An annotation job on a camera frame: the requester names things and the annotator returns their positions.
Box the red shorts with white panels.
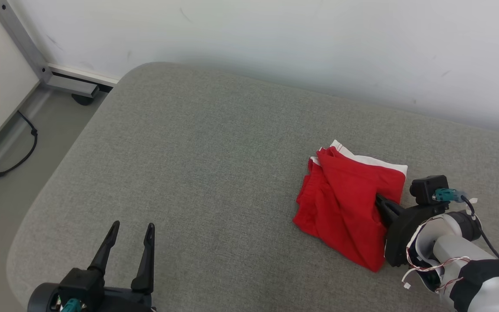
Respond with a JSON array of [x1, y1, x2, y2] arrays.
[[292, 139, 408, 273]]

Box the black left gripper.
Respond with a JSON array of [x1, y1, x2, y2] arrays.
[[58, 220, 156, 312]]

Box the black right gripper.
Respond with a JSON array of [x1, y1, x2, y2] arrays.
[[375, 193, 450, 267]]

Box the black floor cable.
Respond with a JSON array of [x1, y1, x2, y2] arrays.
[[0, 110, 39, 237]]

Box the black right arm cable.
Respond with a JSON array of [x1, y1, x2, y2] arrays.
[[460, 195, 499, 304]]

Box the teal right camera connector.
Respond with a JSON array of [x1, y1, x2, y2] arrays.
[[433, 188, 467, 204]]

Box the black round partition foot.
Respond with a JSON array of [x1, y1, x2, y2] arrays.
[[71, 92, 99, 107]]

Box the white baseboard strip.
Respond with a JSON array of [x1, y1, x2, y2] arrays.
[[48, 64, 120, 88]]

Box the grey metal partition post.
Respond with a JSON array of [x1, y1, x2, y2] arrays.
[[0, 0, 53, 84]]

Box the grey metal base bar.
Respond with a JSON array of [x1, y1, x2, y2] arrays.
[[43, 71, 101, 99]]

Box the red white wire bundle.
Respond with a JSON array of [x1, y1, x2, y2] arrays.
[[402, 216, 472, 296]]

